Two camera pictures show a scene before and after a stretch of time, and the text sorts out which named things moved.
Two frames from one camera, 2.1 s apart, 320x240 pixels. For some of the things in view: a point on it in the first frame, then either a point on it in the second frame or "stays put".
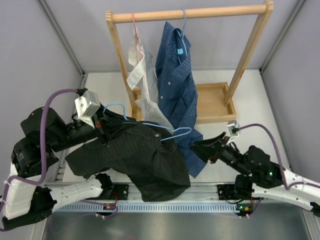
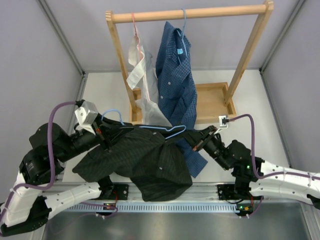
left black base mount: [120, 190] stays put
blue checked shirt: [177, 86] stays put
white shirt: [145, 78] stays put
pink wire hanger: [138, 37] stays put
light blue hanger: [172, 135] → [169, 130]
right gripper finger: [213, 141] → [208, 130]
